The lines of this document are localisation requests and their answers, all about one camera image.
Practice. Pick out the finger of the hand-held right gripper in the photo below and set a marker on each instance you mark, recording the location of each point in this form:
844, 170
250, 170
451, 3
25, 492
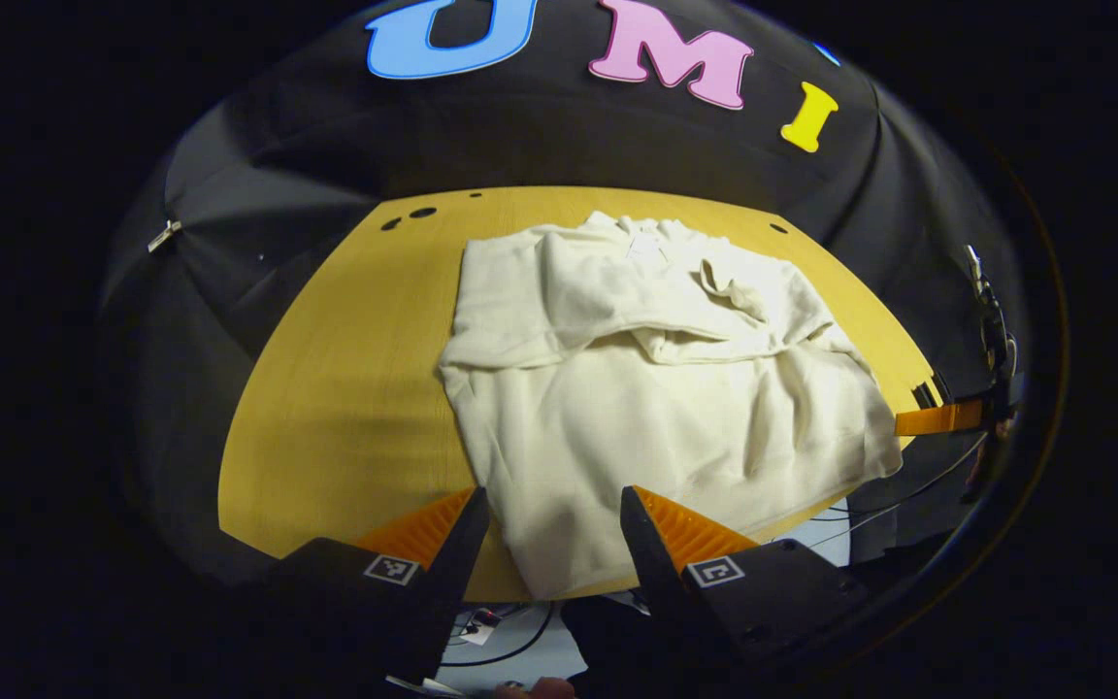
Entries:
937, 419

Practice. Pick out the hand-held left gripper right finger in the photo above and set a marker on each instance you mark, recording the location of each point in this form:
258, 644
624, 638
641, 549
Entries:
656, 573

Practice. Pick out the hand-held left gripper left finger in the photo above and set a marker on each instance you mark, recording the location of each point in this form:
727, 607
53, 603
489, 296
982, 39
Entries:
452, 563

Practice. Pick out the cream white sweatshirt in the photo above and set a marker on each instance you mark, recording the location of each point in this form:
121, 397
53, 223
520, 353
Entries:
666, 417

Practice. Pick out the person's dark trousers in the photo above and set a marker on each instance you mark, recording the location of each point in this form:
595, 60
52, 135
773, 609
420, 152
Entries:
617, 646

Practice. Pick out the black backdrop cloth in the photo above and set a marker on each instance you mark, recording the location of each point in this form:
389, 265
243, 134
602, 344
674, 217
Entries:
278, 165

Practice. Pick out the white spring clip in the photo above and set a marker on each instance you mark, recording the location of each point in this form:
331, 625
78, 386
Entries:
164, 235

